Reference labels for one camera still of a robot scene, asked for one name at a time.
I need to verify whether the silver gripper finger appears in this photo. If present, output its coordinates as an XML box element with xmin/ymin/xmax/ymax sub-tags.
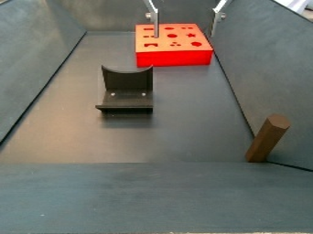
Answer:
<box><xmin>143</xmin><ymin>0</ymin><xmax>159</xmax><ymax>38</ymax></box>
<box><xmin>210</xmin><ymin>0</ymin><xmax>229</xmax><ymax>37</ymax></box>

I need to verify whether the brown hexagonal wooden peg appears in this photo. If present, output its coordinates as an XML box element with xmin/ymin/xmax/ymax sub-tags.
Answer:
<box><xmin>246</xmin><ymin>113</ymin><xmax>292</xmax><ymax>163</ymax></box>

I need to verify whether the red shape sorting board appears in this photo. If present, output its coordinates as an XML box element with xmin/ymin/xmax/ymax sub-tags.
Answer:
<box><xmin>135</xmin><ymin>24</ymin><xmax>214</xmax><ymax>67</ymax></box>

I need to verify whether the black curved plastic holder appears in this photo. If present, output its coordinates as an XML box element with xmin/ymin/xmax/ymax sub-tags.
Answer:
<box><xmin>95</xmin><ymin>67</ymin><xmax>152</xmax><ymax>112</ymax></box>

